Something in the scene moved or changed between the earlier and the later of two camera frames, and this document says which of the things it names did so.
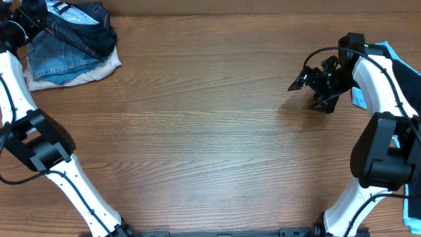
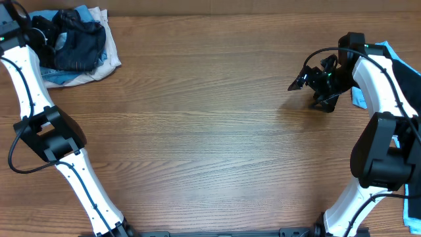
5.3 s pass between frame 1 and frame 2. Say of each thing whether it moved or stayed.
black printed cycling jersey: moved
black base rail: stayed
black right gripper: stayed
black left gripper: moved
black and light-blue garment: stayed
